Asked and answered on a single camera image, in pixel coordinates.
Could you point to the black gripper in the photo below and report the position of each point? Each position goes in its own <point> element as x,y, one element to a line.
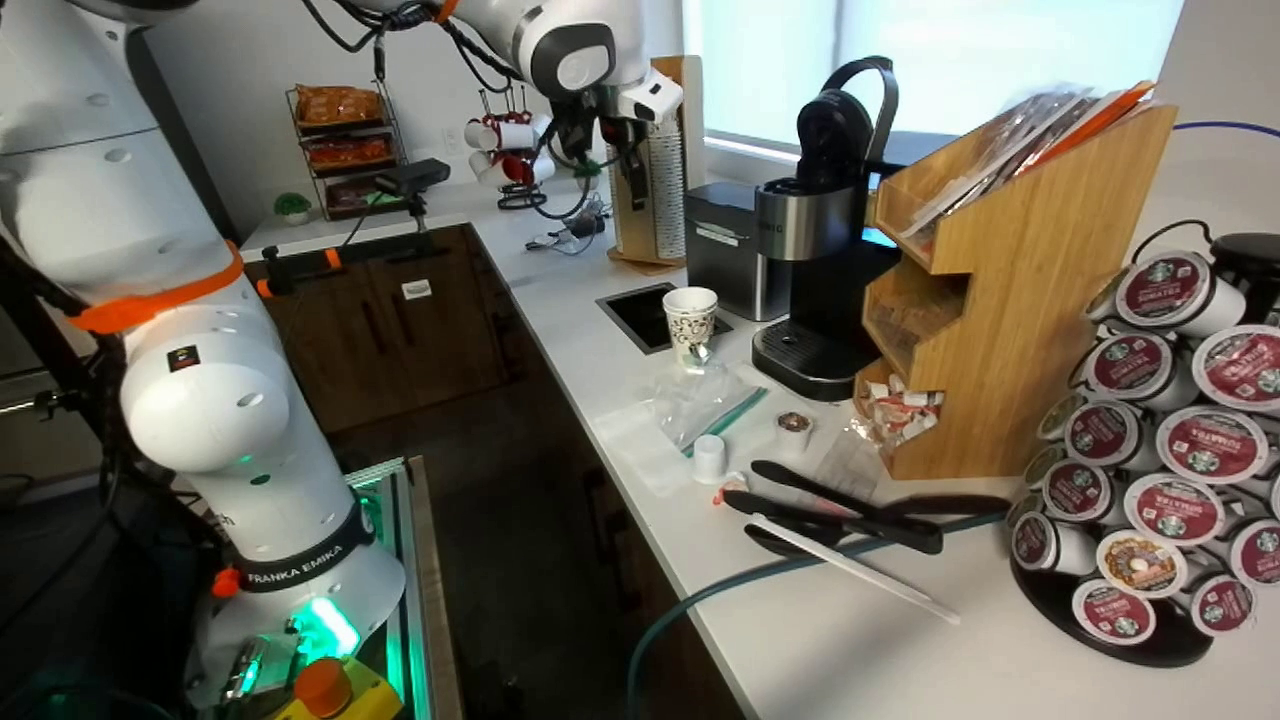
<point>586,117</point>

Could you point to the silver bin lid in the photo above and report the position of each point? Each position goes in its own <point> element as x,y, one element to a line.
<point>723,196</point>

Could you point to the robot base green light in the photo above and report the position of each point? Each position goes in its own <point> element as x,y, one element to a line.
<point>363,624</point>

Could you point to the silver steel bin body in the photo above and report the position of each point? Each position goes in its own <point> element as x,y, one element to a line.
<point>728,266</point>

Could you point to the coffee pod brown lid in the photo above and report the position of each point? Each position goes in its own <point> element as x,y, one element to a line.
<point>792,435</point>

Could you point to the red lid coffee pod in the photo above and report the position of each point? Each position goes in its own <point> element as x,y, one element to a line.
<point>1113,613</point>
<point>1131,366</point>
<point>1105,435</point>
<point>1258,553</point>
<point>1033,541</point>
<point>1163,290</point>
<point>1240,371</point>
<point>1079,490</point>
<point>1221,607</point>
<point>1172,509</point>
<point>1209,446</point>

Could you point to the tan lid coffee pod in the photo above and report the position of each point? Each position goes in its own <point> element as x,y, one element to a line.
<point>1143,566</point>

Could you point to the wooden cup dispenser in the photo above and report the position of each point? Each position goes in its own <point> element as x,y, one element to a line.
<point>665,220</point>

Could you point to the red mug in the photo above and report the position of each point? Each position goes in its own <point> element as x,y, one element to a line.
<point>518,171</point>

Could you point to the white hanging mugs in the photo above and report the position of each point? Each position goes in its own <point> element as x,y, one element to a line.
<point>502,133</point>

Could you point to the steel framed counter trash chute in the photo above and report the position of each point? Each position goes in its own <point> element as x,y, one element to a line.
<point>643,319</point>

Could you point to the patterned paper cup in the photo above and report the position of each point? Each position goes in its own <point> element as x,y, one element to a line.
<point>689,325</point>

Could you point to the black desk device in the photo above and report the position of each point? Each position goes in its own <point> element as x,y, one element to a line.
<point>416,179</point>

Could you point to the black silver coffee machine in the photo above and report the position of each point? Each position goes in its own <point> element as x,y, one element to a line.
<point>827,266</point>

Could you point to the clear plastic bag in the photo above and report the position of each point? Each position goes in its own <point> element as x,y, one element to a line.
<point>702,403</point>

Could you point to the dark wood cabinet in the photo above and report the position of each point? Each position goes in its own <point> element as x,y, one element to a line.
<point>386,325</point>

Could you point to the small white creamer cup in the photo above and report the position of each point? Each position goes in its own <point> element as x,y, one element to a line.
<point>709,460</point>

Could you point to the silver foil packets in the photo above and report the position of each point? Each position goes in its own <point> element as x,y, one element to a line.
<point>986,152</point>

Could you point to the pile of creamer cups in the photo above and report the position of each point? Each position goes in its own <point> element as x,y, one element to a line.
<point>896,411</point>

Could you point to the black tool red tip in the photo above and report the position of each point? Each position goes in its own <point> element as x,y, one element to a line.
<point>827,521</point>

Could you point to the wooden condiment organizer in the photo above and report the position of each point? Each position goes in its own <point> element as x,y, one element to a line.
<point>1026,320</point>

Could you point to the black white flat strip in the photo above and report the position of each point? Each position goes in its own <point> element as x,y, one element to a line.
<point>852,566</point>

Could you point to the orange packets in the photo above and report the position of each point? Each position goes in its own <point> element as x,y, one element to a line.
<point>1087,120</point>

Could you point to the orange emergency stop button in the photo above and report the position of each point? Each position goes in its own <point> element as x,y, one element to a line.
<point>327,690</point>

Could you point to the black coffee pod carousel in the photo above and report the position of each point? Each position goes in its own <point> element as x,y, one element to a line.
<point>1172,643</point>

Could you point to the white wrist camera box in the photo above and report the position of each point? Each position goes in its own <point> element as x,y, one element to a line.
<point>651,103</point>

